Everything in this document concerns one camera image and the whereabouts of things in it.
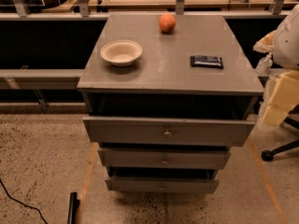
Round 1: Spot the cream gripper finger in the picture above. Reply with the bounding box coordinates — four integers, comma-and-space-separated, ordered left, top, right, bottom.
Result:
253, 30, 276, 53

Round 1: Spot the black office chair base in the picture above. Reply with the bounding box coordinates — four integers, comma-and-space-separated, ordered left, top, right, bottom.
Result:
261, 112, 299, 161

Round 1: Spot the top grey drawer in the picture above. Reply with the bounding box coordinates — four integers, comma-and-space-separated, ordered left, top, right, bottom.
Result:
83, 116, 255, 147

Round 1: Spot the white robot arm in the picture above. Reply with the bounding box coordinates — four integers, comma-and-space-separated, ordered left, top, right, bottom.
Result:
253, 4, 299, 70

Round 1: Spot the orange fruit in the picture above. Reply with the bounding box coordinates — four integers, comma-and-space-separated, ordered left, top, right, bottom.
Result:
158, 13, 176, 33

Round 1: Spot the black floor cable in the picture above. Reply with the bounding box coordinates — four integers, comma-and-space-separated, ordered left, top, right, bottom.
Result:
0, 178, 50, 224

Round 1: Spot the white paper bowl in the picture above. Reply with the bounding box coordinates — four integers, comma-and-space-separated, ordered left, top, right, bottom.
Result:
100, 40, 143, 67

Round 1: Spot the clear sanitizer bottle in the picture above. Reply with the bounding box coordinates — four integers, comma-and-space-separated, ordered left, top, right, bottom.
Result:
255, 52, 273, 75

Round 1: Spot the grey drawer cabinet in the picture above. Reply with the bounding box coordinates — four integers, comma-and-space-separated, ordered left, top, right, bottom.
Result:
78, 15, 263, 180

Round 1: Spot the grey metal railing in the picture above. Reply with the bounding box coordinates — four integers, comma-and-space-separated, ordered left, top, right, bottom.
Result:
0, 0, 299, 90

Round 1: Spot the bottom grey drawer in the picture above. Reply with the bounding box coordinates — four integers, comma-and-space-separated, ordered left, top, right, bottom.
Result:
106, 176, 219, 193

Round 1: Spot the black bar on floor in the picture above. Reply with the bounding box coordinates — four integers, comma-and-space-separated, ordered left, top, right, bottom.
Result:
67, 192, 78, 224

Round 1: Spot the middle grey drawer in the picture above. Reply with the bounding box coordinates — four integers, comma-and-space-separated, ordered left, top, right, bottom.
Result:
98, 147, 231, 170

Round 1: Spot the grey drawer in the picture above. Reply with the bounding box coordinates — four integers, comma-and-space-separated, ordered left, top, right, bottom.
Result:
106, 176, 219, 193
98, 147, 231, 170
83, 116, 255, 147

